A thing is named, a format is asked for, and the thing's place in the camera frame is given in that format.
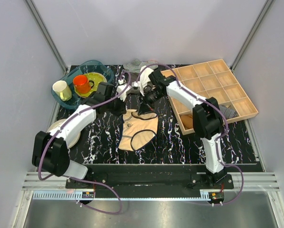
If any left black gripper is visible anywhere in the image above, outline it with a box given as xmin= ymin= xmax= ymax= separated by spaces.
xmin=105 ymin=93 xmax=128 ymax=117

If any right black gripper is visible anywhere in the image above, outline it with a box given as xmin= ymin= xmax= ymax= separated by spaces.
xmin=137 ymin=89 xmax=164 ymax=116

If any checked grey garment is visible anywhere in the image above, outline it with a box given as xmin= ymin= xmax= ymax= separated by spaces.
xmin=147 ymin=60 xmax=158 ymax=67

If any wooden compartment tray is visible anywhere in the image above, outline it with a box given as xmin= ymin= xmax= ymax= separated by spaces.
xmin=171 ymin=59 xmax=258 ymax=136

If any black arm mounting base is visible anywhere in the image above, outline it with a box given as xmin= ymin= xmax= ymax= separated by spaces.
xmin=65 ymin=163 xmax=234 ymax=198

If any orange mug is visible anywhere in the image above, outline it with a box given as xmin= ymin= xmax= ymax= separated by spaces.
xmin=73 ymin=75 xmax=94 ymax=94

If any white cloth garment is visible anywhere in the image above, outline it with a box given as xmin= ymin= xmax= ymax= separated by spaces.
xmin=138 ymin=66 xmax=154 ymax=90

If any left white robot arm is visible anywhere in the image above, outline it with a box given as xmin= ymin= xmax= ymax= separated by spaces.
xmin=32 ymin=82 xmax=130 ymax=188

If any beige round lid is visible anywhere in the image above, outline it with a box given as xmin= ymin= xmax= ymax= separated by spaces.
xmin=47 ymin=119 xmax=81 ymax=149

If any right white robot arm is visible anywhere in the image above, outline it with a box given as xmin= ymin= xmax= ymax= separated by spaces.
xmin=137 ymin=67 xmax=227 ymax=188

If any grey striped garment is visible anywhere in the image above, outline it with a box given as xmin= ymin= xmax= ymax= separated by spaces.
xmin=123 ymin=59 xmax=150 ymax=73

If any green dotted plate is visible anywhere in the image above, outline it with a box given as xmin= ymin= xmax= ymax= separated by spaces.
xmin=74 ymin=72 xmax=107 ymax=98

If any blue transparent plastic basin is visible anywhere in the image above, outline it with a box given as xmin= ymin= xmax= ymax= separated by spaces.
xmin=51 ymin=60 xmax=114 ymax=110

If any rolled striped underwear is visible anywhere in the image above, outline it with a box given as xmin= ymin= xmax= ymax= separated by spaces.
xmin=219 ymin=105 xmax=239 ymax=119

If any beige navy-trimmed underwear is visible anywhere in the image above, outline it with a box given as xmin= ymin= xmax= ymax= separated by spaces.
xmin=118 ymin=109 xmax=158 ymax=151

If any cream yellow mug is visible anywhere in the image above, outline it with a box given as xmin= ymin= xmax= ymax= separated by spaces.
xmin=52 ymin=80 xmax=72 ymax=101

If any rolled tan underwear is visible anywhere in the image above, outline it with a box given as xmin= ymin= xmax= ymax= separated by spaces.
xmin=180 ymin=114 xmax=193 ymax=129

